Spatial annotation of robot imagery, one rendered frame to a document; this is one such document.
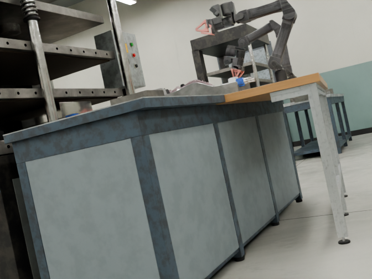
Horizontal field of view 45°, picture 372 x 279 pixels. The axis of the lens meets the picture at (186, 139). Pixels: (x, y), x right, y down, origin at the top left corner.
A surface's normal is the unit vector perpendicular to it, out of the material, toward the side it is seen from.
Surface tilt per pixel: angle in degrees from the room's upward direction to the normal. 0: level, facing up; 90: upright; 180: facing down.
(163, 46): 90
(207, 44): 90
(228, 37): 90
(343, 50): 90
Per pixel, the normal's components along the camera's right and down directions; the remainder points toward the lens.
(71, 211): -0.45, 0.10
